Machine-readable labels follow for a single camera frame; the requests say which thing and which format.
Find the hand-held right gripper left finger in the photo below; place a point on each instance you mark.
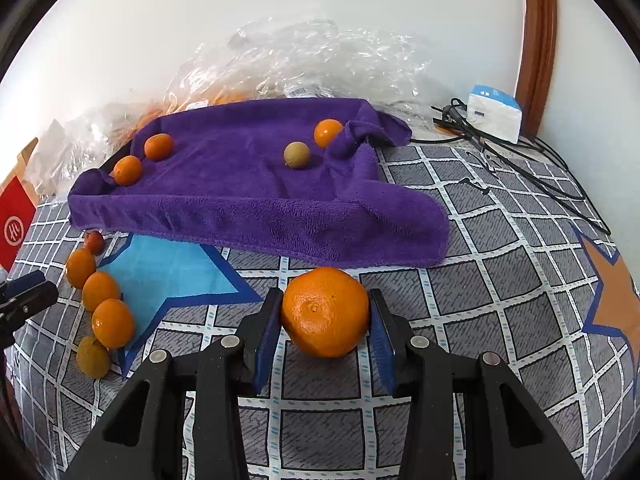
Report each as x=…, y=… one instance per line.
x=265, y=345

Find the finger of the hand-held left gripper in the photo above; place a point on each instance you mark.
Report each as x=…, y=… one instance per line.
x=35, y=300
x=25, y=280

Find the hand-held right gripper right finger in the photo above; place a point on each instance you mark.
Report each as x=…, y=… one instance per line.
x=381, y=350

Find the small orange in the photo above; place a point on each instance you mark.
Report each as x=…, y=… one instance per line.
x=127, y=170
x=158, y=147
x=328, y=133
x=80, y=267
x=101, y=290
x=113, y=323

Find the large orange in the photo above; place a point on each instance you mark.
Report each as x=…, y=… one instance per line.
x=325, y=318

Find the small red fruit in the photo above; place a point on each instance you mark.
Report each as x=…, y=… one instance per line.
x=93, y=242

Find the small yellowish fruit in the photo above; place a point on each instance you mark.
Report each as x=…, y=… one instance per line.
x=297, y=155
x=93, y=357

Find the purple towel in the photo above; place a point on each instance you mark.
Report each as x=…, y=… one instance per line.
x=240, y=195

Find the red paper bag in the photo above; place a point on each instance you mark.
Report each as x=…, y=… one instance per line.
x=15, y=225

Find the grey checkered blanket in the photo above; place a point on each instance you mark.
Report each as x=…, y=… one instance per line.
x=475, y=285

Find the white plastic bag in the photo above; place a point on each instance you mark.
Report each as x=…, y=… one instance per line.
x=55, y=155

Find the pile of bagged oranges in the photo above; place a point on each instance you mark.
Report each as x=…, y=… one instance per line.
x=225, y=96

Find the white and blue box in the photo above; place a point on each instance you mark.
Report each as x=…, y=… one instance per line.
x=492, y=112

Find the large crumpled clear plastic bag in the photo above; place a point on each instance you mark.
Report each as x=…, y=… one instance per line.
x=310, y=55

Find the brown wooden door frame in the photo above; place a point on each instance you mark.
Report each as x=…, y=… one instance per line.
x=537, y=45

